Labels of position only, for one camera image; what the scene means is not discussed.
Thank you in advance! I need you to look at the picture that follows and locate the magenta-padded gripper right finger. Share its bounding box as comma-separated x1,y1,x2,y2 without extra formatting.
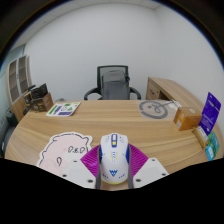
127,143,170,190

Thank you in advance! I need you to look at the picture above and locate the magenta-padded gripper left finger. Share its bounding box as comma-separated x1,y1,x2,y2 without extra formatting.
61,143,101,190

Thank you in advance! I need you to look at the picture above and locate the white blue computer mouse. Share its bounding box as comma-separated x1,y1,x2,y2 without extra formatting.
98,132,131,186

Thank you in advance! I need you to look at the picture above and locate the pink pig-shaped mouse pad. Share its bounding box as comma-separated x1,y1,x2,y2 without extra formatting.
36,131,94,177

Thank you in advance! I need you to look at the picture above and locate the small tan box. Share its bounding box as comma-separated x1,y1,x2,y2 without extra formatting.
192,125,211,150

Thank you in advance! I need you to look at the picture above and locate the orange cardboard box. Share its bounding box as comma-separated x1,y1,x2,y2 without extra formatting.
173,106,203,132

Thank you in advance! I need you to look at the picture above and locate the white green purple sticker sheet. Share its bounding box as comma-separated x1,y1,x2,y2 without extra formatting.
45,101,82,118

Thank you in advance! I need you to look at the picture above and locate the teal small box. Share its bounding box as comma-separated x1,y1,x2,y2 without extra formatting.
205,131,221,162

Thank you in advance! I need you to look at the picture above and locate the brown black-topped box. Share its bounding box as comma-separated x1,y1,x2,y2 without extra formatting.
30,92,55,113

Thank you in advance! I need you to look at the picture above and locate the dark grey chair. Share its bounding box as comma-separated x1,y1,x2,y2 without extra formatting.
0,109,19,158

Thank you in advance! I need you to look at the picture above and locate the wooden side cabinet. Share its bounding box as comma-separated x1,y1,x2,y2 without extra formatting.
145,76,208,112

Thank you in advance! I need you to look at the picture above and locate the purple packaged card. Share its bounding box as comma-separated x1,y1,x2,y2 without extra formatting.
198,91,222,136

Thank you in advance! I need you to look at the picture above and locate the black small box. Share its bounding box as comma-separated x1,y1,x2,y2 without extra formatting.
22,90,34,108

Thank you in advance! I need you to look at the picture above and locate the grey backpack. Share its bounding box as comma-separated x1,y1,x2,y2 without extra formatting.
101,69,131,101

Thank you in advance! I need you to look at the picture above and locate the black mesh office chair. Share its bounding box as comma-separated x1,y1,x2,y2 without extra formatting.
83,64,142,101

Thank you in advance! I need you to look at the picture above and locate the wooden shelf unit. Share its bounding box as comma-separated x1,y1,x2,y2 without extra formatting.
5,54,34,105

